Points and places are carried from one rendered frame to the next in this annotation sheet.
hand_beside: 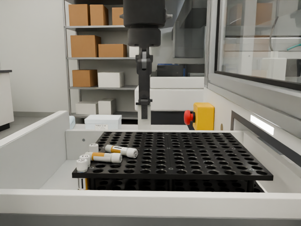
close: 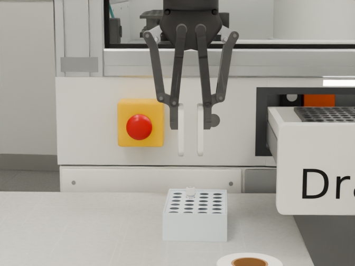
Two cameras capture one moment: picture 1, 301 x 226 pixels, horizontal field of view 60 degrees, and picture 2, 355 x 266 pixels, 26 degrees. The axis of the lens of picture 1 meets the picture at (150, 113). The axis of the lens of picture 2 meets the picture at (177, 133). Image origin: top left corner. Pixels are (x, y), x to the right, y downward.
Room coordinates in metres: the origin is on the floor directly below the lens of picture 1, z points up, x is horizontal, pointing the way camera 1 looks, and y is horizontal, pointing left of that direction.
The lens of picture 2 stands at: (0.63, 1.06, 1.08)
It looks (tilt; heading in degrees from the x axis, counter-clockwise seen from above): 11 degrees down; 270
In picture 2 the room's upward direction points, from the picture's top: straight up
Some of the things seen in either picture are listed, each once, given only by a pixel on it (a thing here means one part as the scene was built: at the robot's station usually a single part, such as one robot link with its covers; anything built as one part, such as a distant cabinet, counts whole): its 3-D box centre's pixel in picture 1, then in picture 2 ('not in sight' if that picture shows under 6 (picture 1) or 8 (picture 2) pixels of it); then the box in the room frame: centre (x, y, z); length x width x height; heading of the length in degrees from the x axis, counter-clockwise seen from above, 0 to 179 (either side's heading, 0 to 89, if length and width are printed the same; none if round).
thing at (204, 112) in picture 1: (202, 117); (141, 122); (0.68, -0.14, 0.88); 0.07 x 0.05 x 0.07; 178
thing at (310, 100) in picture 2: not in sight; (307, 98); (0.35, -0.53, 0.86); 0.11 x 0.04 x 0.06; 178
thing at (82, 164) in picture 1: (82, 179); not in sight; (0.28, 0.08, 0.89); 0.01 x 0.01 x 0.05
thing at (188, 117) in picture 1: (189, 117); (139, 126); (0.68, -0.11, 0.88); 0.04 x 0.03 x 0.04; 178
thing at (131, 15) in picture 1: (145, 15); not in sight; (0.61, 0.01, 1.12); 0.12 x 0.09 x 0.06; 91
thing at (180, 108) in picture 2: not in sight; (180, 129); (0.62, 0.01, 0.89); 0.03 x 0.01 x 0.07; 91
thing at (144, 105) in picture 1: (144, 108); (213, 110); (0.58, 0.01, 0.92); 0.03 x 0.01 x 0.05; 1
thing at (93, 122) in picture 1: (104, 123); not in sight; (0.99, 0.18, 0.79); 0.13 x 0.09 x 0.05; 88
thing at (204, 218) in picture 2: not in sight; (196, 214); (0.60, 0.04, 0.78); 0.12 x 0.08 x 0.04; 86
